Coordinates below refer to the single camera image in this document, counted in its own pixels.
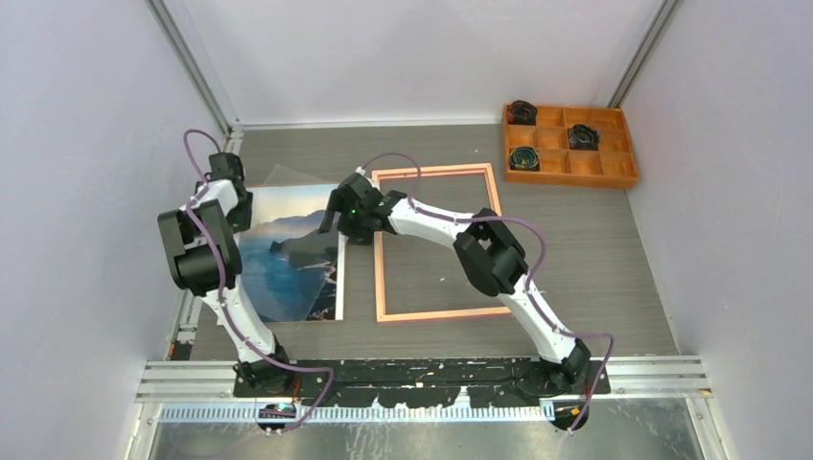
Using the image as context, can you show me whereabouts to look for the clear plastic sheet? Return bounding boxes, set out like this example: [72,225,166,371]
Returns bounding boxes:
[244,163,347,324]

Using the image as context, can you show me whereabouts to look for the mountain landscape photo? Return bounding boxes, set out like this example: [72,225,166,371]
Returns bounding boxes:
[217,184,347,326]

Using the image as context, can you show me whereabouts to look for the pink wooden picture frame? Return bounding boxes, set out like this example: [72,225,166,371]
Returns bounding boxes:
[370,162,513,324]

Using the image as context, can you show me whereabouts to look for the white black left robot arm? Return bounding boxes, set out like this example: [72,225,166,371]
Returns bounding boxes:
[157,152,294,397]

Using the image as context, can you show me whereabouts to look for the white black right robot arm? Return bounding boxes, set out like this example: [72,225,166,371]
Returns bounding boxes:
[318,170,591,394]

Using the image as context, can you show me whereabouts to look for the blue green tape roll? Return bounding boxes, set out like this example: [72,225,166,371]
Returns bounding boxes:
[508,146,541,172]

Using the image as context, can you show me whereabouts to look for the black tape roll top-left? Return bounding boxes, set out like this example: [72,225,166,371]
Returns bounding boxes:
[506,100,538,126]

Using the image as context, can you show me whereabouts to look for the black tape roll middle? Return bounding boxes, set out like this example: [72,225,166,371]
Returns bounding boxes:
[568,124,601,151]

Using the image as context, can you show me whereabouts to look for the orange compartment tray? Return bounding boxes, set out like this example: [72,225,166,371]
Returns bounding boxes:
[501,100,639,190]

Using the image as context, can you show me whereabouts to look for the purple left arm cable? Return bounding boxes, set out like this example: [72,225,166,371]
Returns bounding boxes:
[182,128,336,434]

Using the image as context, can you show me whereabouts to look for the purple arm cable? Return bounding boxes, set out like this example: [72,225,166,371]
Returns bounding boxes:
[359,150,616,436]
[182,128,336,434]

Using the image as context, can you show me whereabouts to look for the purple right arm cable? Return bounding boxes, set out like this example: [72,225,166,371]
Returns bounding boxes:
[359,150,616,436]

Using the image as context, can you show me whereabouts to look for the aluminium left rail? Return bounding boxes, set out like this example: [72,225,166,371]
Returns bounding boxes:
[165,123,244,361]

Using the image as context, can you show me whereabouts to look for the aluminium rail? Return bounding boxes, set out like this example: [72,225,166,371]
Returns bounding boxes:
[136,356,711,426]
[165,123,244,361]

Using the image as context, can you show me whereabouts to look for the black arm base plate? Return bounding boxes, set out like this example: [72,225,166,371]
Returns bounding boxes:
[232,356,613,411]

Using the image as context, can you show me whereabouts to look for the aluminium front rail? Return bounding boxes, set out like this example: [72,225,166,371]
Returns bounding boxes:
[136,356,711,426]

